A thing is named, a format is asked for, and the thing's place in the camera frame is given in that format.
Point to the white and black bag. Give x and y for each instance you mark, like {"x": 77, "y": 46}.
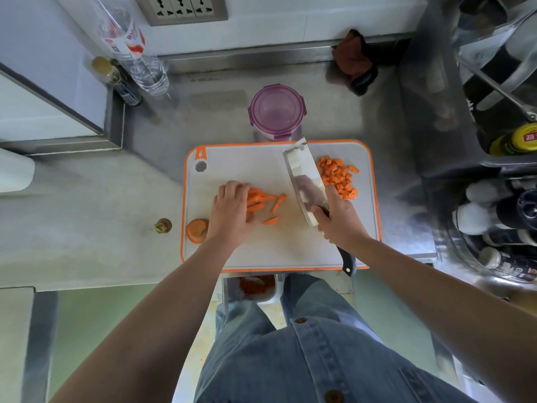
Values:
{"x": 503, "y": 46}

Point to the brown-centred carrot end slice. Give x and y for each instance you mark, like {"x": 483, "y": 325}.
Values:
{"x": 198, "y": 228}

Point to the white waste bin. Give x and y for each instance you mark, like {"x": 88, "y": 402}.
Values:
{"x": 280, "y": 289}

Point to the brown carrot top stub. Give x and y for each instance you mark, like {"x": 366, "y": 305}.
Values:
{"x": 163, "y": 226}

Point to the person's right forearm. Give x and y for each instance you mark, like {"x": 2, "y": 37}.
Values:
{"x": 444, "y": 306}

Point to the dark red cloth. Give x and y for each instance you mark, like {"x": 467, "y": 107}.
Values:
{"x": 350, "y": 54}

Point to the clear round basin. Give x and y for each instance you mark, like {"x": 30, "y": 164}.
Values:
{"x": 451, "y": 256}

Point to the yellow-capped sauce bottle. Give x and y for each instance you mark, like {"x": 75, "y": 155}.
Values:
{"x": 524, "y": 138}

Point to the clear plastic water bottle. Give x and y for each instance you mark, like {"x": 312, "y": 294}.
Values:
{"x": 151, "y": 75}

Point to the person's left hand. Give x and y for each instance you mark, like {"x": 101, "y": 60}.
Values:
{"x": 228, "y": 218}

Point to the white orange-rimmed cutting board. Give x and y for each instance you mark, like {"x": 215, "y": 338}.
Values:
{"x": 235, "y": 163}

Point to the pale green cabinet front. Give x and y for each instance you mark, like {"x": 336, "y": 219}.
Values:
{"x": 394, "y": 318}
{"x": 100, "y": 331}

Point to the blue denim trousers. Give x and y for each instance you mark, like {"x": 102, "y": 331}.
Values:
{"x": 319, "y": 302}

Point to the pile of diced carrot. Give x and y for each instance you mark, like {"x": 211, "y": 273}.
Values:
{"x": 337, "y": 176}

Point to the small gold-capped bottle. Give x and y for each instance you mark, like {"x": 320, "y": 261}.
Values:
{"x": 130, "y": 94}

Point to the grey wall socket panel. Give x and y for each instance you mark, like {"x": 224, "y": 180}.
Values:
{"x": 180, "y": 6}

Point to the blue denim shirt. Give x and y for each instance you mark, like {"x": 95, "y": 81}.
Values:
{"x": 335, "y": 365}

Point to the purple lidded container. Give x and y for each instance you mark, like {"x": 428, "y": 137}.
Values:
{"x": 277, "y": 109}

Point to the person's right hand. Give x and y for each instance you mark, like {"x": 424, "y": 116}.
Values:
{"x": 344, "y": 226}

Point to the person's left forearm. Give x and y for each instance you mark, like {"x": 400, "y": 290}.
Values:
{"x": 147, "y": 331}

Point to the group of seasoning bottles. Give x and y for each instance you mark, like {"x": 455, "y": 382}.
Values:
{"x": 470, "y": 218}

